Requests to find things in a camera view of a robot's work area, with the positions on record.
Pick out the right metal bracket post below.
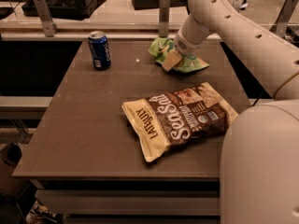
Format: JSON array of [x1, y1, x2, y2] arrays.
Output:
[[270, 0, 299, 38]]

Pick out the left metal bracket post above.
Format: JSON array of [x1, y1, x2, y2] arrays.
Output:
[[33, 0, 58, 37]]

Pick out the blue pepsi soda can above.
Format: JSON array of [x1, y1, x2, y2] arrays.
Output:
[[88, 31, 111, 70]]

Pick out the green rice chip bag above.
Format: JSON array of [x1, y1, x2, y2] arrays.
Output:
[[149, 37, 209, 73]]

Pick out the black equipment box left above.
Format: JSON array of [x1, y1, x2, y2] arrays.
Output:
[[21, 0, 107, 21]]

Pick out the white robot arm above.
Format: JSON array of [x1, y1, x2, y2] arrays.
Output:
[[175, 0, 299, 224]]

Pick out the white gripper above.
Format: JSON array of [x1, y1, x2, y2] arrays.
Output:
[[163, 29, 199, 72]]

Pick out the grey table drawer frame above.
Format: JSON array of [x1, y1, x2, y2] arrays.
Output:
[[36, 180, 221, 224]]

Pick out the brown sea salt chip bag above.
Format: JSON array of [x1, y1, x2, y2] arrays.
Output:
[[122, 82, 237, 162]]

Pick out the middle metal bracket post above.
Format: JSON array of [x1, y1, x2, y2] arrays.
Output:
[[159, 0, 170, 37]]

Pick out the metal bracket post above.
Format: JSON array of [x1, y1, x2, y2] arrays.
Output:
[[33, 0, 58, 37], [159, 0, 170, 37], [270, 0, 299, 38]]

